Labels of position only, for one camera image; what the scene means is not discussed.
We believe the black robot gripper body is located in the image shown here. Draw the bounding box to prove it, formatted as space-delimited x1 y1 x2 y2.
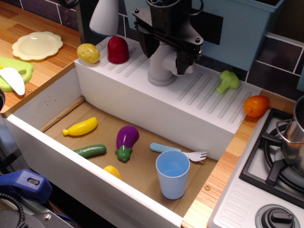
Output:
132 0 204 51

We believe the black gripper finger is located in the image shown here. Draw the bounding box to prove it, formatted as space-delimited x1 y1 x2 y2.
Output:
175 47 201 75
136 26 160 58

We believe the grey toy faucet lever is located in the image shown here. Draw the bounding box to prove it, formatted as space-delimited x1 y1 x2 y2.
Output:
148 42 195 86

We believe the red toy pepper piece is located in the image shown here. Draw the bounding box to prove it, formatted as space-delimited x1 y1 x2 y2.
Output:
107 36 129 65

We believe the white faucet spout cone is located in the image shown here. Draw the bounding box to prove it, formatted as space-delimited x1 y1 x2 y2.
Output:
89 0 119 37

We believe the green toy broccoli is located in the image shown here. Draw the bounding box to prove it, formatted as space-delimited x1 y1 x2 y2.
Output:
216 70 240 94

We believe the yellow toy potato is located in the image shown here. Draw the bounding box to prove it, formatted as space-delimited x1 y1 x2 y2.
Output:
77 43 100 64

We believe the orange toy fruit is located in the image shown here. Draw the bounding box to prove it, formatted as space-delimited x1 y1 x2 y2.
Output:
243 95 270 117

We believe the purple toy eggplant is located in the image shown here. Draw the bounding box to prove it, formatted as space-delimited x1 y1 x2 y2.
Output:
115 125 139 163

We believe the yellow toy banana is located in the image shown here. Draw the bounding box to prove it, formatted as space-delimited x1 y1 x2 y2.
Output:
62 117 98 136

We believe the light blue plastic cup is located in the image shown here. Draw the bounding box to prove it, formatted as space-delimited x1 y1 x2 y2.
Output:
155 151 190 200

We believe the black stove burner grate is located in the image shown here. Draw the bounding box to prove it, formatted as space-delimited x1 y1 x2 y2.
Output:
239 109 304 208

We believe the cream scalloped toy plate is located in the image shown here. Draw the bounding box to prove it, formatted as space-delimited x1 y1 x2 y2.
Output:
12 31 63 61

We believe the white toy sink basin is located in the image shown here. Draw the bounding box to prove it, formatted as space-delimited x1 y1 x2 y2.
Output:
4 39 261 228

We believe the green toy cucumber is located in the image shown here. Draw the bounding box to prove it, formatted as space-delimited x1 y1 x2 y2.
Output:
74 144 107 158

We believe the yellow toy corn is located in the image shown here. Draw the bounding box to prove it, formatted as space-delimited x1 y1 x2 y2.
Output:
104 165 122 180

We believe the white toy knife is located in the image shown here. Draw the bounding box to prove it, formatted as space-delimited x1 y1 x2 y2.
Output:
0 67 25 96

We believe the steel cooking pot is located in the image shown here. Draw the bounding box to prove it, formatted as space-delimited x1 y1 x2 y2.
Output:
276 96 304 176

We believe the green toy cutting board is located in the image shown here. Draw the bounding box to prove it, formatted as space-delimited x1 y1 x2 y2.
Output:
0 57 34 92

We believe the white toy stove top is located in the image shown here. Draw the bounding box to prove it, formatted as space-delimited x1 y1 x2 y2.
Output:
208 111 304 228

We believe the grey stove knob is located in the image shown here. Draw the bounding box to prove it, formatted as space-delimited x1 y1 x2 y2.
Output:
255 204 301 228

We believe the blue clamp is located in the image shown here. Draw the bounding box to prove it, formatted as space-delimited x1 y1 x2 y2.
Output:
0 169 53 203

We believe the blue handled toy fork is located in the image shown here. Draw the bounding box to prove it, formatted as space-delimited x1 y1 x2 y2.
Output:
150 142 208 162

